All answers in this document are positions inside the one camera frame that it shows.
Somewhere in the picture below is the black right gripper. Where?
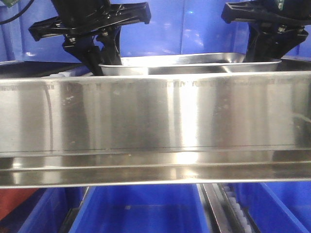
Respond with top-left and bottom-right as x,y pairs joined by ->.
221,0 -> 311,62

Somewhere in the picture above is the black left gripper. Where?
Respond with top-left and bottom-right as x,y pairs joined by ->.
29,0 -> 151,76

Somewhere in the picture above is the silver metal tray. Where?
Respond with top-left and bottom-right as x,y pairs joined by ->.
99,52 -> 281,76

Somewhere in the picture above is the blue crate upper right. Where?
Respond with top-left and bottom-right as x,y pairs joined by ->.
284,36 -> 311,61

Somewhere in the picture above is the large blue bin upper centre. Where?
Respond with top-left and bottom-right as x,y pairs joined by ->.
0,0 -> 258,63

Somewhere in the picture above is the blue bin lower left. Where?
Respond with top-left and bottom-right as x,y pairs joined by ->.
18,187 -> 86,233

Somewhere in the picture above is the white roller track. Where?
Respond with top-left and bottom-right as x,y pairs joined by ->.
217,183 -> 256,233

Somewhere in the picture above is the blue bin lower right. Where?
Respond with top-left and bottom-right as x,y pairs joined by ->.
230,182 -> 311,233

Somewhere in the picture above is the blue bin lower centre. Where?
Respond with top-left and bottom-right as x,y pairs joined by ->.
69,184 -> 210,233

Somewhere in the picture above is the stainless steel shelf rail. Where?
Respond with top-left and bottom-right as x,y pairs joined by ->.
0,71 -> 311,188

